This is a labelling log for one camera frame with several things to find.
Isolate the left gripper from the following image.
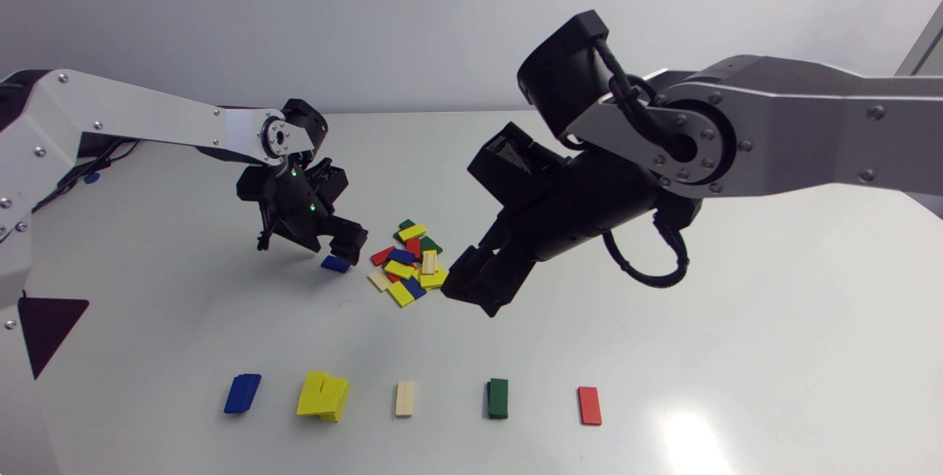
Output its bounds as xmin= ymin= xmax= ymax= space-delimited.
xmin=293 ymin=211 xmax=368 ymax=266

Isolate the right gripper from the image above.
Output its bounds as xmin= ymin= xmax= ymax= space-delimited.
xmin=441 ymin=166 xmax=616 ymax=317

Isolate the pile of yellow wooden blocks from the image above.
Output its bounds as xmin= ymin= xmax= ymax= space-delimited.
xmin=297 ymin=371 xmax=350 ymax=423

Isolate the pile of blue wooden blocks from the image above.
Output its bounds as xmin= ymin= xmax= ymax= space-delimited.
xmin=224 ymin=373 xmax=262 ymax=415

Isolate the dark mat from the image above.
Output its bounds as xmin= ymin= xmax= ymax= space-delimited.
xmin=18 ymin=297 xmax=90 ymax=380

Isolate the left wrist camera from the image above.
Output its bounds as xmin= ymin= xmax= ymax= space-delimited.
xmin=306 ymin=162 xmax=348 ymax=203

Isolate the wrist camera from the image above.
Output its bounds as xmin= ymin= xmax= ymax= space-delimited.
xmin=468 ymin=122 xmax=572 ymax=207
xmin=306 ymin=162 xmax=348 ymax=203

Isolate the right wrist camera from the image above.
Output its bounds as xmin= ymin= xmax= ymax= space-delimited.
xmin=468 ymin=122 xmax=572 ymax=207

